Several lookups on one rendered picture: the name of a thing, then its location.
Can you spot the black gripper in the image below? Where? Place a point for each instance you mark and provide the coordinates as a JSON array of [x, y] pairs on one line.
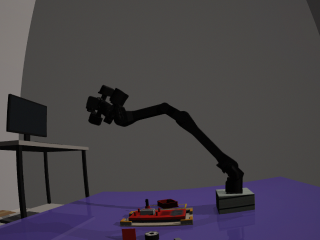
[[95, 118]]

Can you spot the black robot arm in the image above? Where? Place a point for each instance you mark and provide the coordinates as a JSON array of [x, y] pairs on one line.
[[123, 118]]

